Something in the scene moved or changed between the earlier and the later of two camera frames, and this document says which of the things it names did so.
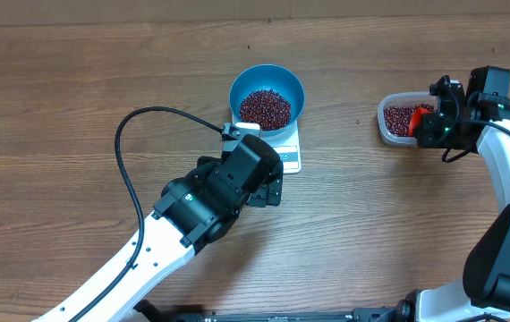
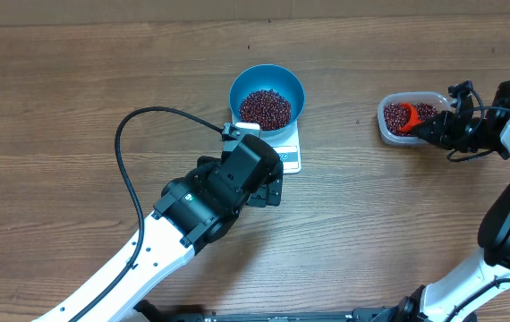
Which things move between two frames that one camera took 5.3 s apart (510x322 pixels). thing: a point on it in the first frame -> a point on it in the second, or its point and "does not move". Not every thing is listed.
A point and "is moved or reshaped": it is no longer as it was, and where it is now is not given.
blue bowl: x=272 y=97 does not move
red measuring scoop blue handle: x=415 y=116 is moved or reshaped
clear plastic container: x=395 y=112 does not move
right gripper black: x=430 y=139 does not move
